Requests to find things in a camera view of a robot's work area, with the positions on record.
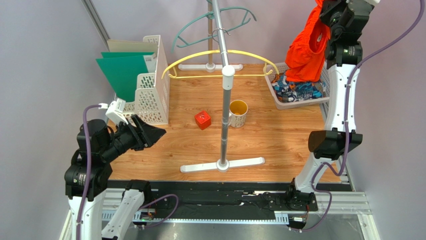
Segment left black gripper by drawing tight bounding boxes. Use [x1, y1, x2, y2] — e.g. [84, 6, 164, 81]
[101, 113, 167, 161]

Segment orange shorts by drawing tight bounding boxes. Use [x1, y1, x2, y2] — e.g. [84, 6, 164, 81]
[285, 0, 331, 83]

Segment yellow clothes hanger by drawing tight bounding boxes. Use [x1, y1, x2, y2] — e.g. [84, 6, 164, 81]
[161, 49, 280, 80]

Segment blue patterned shorts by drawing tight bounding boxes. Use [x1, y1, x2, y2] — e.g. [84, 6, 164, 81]
[271, 73, 325, 103]

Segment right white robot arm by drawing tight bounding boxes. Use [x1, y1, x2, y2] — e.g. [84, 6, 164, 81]
[285, 0, 379, 210]

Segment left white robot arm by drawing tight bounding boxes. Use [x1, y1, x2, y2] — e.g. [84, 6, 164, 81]
[64, 115, 166, 240]

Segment white perforated file holder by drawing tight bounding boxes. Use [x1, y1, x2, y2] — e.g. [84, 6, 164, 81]
[123, 35, 170, 125]

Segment orange cube power adapter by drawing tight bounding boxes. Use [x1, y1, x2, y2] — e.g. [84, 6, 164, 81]
[194, 110, 212, 130]

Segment green file folder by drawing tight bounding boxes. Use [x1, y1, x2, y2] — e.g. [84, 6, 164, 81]
[96, 51, 157, 103]

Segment white garment rack stand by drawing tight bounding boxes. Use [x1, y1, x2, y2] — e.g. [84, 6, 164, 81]
[180, 0, 265, 174]

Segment white plastic mesh basket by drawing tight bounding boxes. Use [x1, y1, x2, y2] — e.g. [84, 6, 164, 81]
[264, 62, 330, 110]

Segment white mug yellow inside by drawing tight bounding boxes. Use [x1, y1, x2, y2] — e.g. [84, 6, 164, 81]
[228, 99, 249, 128]

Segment beige file folder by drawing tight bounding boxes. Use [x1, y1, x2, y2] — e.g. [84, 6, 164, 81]
[107, 39, 158, 53]

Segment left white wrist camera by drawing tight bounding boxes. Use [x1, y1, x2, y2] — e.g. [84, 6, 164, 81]
[98, 98, 129, 126]

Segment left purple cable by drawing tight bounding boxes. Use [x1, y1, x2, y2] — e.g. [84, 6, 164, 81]
[75, 104, 180, 240]

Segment purple cable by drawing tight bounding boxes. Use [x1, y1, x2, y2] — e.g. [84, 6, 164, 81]
[75, 104, 180, 240]
[289, 0, 426, 233]

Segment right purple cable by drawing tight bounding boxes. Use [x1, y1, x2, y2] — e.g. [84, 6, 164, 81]
[289, 0, 426, 233]

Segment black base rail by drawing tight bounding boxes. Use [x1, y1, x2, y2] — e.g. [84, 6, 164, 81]
[106, 179, 354, 221]

